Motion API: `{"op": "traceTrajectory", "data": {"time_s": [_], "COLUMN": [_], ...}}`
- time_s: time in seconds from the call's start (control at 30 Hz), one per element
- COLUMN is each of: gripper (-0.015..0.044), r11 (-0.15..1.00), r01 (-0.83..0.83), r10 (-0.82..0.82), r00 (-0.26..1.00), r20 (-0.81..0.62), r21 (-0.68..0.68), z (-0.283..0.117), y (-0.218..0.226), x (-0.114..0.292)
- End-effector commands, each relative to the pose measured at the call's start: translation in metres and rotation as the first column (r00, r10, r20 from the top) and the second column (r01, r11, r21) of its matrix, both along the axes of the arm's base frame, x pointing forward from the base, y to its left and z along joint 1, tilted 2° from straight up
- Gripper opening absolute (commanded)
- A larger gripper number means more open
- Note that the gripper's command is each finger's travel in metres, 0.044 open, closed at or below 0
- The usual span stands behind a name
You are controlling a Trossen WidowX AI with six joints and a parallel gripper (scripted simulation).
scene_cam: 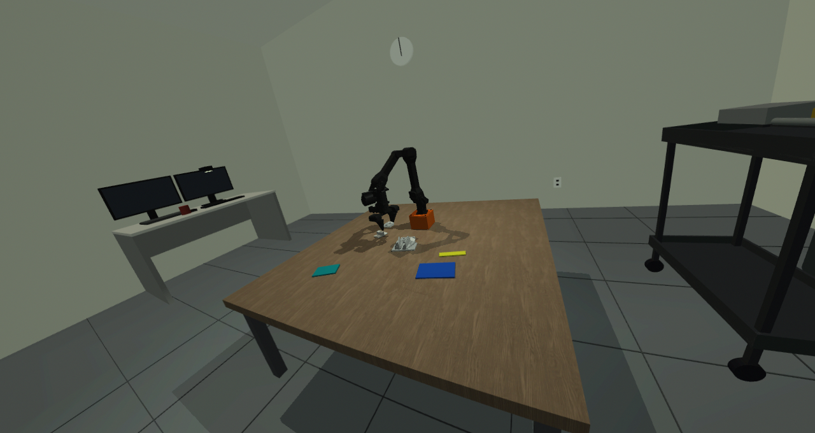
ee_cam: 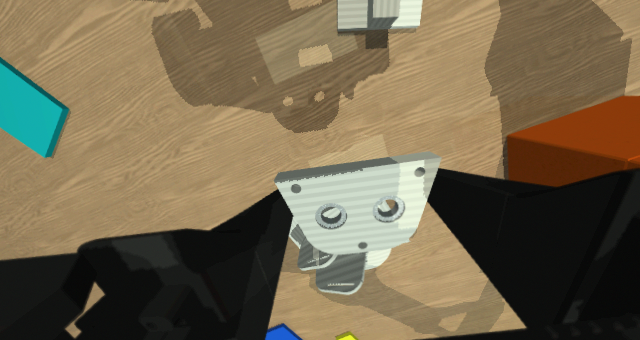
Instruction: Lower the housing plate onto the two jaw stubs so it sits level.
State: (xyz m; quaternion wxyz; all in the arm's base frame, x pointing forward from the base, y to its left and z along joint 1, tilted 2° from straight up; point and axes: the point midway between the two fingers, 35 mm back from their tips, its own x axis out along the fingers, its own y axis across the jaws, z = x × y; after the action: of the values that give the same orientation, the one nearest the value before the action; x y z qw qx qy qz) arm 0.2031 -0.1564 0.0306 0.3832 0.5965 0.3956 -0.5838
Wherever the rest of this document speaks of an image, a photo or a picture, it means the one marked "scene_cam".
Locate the blue flat rectangular plate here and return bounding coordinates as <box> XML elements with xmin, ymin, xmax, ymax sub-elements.
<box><xmin>416</xmin><ymin>262</ymin><xmax>455</xmax><ymax>278</ymax></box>

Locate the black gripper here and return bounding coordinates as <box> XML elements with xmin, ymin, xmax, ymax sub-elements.
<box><xmin>369</xmin><ymin>200</ymin><xmax>400</xmax><ymax>230</ymax></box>

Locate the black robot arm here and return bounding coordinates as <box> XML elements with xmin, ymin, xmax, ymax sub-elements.
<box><xmin>361</xmin><ymin>147</ymin><xmax>429</xmax><ymax>215</ymax></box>

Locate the teal rectangular plate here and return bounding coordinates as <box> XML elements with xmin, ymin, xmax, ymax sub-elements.
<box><xmin>312</xmin><ymin>264</ymin><xmax>340</xmax><ymax>278</ymax></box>

